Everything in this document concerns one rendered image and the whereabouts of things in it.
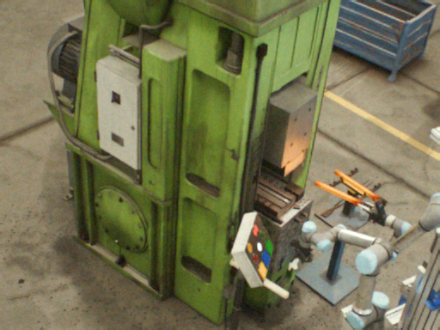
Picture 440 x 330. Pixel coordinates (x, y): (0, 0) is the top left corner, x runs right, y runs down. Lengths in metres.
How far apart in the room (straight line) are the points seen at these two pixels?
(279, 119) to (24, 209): 2.65
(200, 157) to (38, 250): 1.81
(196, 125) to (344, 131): 3.08
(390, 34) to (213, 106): 4.18
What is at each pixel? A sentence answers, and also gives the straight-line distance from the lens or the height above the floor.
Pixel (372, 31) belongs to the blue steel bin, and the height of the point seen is 0.45.
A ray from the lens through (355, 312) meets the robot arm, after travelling 3.88.
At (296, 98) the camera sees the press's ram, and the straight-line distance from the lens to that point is 4.07.
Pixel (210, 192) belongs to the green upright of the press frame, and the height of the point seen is 1.13.
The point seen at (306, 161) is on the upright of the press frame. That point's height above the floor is 1.01.
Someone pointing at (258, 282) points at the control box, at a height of 0.98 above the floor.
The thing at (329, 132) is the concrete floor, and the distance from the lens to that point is 6.96.
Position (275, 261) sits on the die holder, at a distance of 4.68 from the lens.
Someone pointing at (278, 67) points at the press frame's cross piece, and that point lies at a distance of 3.92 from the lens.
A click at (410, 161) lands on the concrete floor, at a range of 6.86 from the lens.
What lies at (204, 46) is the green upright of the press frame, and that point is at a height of 2.09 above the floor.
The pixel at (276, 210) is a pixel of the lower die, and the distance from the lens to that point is 4.46.
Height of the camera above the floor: 3.93
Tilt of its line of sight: 41 degrees down
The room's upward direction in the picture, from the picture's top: 9 degrees clockwise
